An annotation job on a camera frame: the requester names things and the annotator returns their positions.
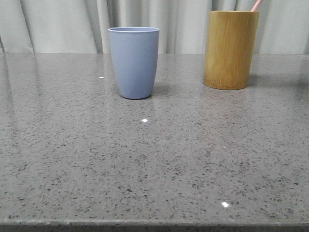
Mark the blue plastic cup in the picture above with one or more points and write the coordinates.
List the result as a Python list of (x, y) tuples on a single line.
[(134, 52)]

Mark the bamboo wooden cup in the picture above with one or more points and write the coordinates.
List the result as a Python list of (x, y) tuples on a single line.
[(229, 51)]

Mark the grey pleated curtain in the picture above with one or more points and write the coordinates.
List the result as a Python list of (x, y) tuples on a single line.
[(81, 26)]

